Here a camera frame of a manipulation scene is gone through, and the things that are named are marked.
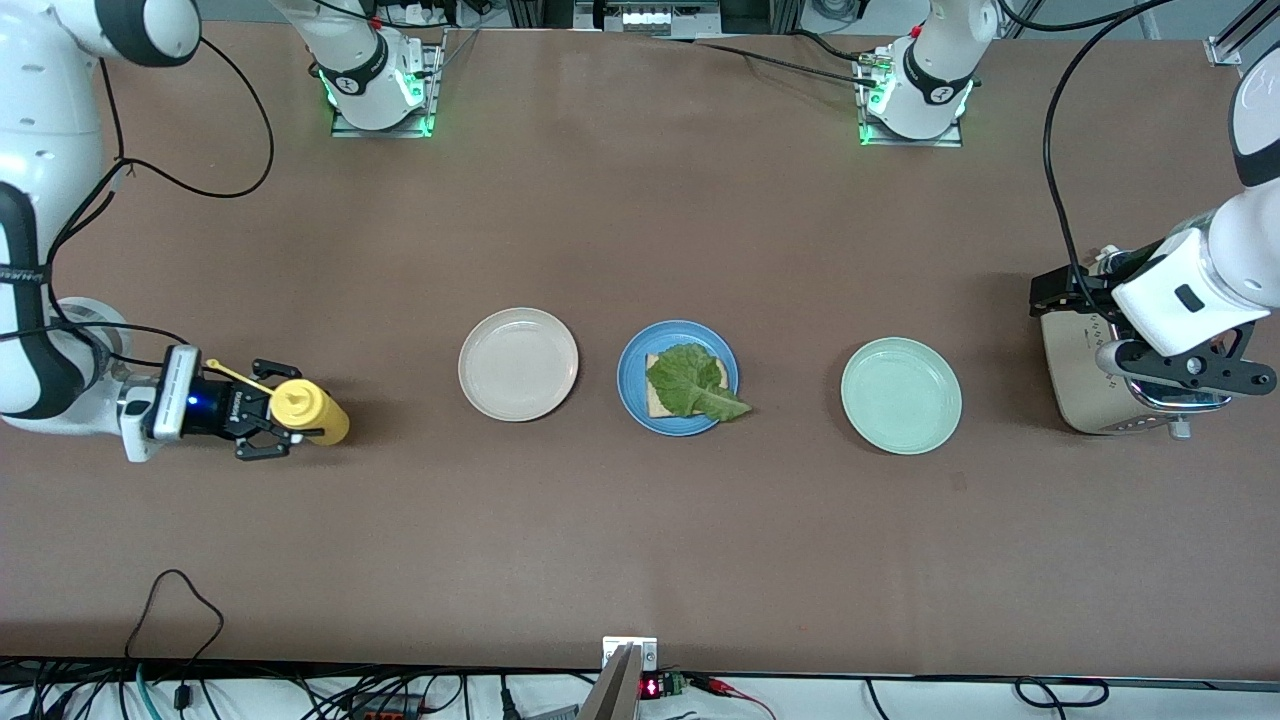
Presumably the yellow mustard squeeze bottle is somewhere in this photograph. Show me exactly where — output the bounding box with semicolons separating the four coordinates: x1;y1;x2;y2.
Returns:
205;359;351;447

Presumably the green lettuce leaf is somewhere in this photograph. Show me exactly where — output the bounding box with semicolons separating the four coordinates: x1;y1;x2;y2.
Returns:
646;343;753;422

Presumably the white bread slice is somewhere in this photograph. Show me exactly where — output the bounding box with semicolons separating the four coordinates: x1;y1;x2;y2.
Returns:
645;352;729;417

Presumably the pale green round plate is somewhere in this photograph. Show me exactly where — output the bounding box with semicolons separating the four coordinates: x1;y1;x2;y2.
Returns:
840;337;963;456

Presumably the beige round plate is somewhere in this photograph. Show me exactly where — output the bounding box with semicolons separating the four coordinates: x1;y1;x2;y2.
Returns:
458;307;580;423

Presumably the blue round plate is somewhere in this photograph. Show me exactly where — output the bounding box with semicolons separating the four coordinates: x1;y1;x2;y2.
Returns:
617;320;740;438

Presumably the beige chrome toaster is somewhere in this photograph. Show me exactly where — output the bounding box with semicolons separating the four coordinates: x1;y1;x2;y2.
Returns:
1040;245;1237;439

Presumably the grey control box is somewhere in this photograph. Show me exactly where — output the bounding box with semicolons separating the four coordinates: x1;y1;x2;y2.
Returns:
575;0;721;36

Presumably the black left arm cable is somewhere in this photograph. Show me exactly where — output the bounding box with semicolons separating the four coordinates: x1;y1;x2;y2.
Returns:
1000;0;1181;311

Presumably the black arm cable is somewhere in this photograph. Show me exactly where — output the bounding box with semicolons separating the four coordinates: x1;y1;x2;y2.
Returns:
0;35;276;346
1000;0;1181;311

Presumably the black looped table cable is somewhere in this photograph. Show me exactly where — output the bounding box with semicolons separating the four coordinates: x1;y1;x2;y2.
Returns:
125;569;225;691

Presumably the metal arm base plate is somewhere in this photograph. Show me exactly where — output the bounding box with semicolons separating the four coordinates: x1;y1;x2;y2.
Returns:
330;25;447;139
860;50;965;149

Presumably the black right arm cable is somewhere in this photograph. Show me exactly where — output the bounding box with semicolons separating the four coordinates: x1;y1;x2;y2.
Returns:
0;35;276;346

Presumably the black base power cable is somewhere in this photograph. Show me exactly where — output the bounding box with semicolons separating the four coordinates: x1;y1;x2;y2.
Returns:
650;35;886;89

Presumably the black floor cable loop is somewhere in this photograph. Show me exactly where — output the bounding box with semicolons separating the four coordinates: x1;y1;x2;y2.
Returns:
1015;678;1111;708

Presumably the grey aluminium post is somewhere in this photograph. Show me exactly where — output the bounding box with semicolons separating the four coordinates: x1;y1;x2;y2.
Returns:
580;645;641;720

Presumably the metal table edge bracket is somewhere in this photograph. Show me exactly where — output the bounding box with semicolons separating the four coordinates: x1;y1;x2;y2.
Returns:
602;636;659;673

